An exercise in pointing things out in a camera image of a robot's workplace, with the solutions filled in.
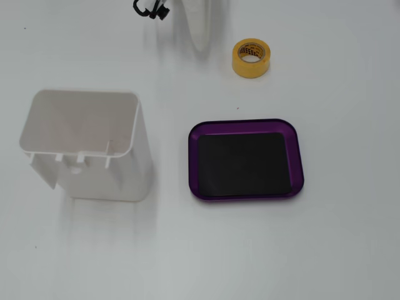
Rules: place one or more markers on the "white plastic box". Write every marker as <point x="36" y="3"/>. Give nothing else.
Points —
<point x="103" y="175"/>

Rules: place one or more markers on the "black tray mat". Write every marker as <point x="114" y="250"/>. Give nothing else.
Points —
<point x="243" y="164"/>

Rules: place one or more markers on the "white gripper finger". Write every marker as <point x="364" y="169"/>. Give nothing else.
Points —
<point x="201" y="22"/>

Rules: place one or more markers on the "yellow tape roll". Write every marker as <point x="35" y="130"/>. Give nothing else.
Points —
<point x="250" y="69"/>

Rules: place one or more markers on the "purple metal tray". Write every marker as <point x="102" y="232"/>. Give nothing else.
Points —
<point x="297" y="156"/>

